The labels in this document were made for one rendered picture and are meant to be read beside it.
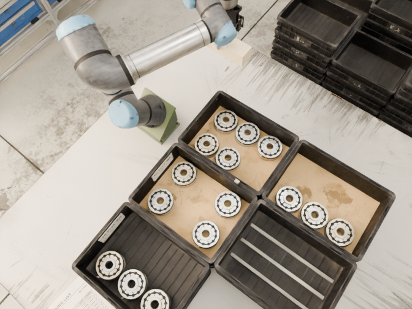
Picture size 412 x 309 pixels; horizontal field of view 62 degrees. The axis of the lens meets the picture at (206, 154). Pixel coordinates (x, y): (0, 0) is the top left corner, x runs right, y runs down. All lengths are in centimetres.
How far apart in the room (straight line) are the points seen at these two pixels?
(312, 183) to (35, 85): 225
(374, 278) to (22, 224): 148
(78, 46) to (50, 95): 185
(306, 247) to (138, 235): 64
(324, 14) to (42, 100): 208
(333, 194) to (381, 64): 120
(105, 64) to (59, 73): 197
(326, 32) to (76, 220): 178
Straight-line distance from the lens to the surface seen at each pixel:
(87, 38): 107
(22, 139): 281
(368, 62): 244
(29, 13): 292
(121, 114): 142
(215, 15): 111
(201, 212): 138
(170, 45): 106
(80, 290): 158
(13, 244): 173
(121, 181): 162
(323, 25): 239
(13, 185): 268
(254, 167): 144
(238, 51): 138
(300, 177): 145
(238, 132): 147
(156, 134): 161
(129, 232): 141
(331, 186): 147
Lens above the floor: 217
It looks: 67 degrees down
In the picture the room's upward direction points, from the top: 7 degrees counter-clockwise
